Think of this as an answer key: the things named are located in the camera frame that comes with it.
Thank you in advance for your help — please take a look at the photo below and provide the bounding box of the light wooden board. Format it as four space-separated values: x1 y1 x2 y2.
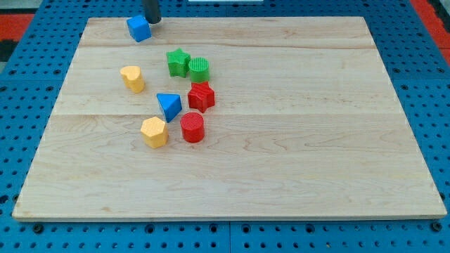
13 17 446 222

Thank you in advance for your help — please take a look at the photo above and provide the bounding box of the green cylinder block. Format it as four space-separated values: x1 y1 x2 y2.
188 57 210 83

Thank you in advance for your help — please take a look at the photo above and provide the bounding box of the yellow heart block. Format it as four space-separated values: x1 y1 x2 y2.
120 65 145 93

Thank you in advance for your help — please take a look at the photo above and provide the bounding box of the yellow hexagon block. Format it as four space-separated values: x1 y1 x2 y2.
141 117 169 148

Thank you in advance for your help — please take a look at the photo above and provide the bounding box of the green star block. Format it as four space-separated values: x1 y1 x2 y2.
166 48 191 77

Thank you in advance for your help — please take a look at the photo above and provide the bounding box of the blue triangle block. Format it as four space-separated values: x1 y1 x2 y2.
156 93 182 122

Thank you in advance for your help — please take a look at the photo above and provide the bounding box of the red star block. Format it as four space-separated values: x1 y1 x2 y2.
188 81 215 113

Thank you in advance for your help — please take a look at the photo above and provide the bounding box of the blue cube block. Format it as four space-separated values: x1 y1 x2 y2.
126 15 152 42

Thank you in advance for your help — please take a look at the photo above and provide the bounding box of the red cylinder block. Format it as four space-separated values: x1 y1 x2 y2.
180 112 205 143

